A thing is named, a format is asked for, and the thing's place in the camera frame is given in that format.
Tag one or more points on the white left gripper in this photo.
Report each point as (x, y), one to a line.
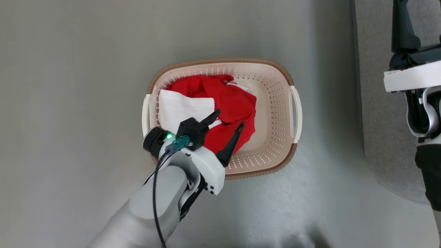
(210, 170)

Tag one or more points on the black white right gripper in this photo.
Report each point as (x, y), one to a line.
(413, 77)

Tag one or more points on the red garment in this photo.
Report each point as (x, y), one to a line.
(234, 103)

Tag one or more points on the white garment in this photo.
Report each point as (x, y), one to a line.
(179, 106)

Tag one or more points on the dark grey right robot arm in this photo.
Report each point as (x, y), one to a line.
(430, 172)

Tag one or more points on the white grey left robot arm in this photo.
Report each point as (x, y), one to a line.
(144, 210)

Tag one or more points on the cream perforated laundry basket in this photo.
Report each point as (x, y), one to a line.
(275, 113)

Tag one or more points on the grey fabric sofa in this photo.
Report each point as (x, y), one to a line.
(375, 103)

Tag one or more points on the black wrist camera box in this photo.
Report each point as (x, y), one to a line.
(193, 132)

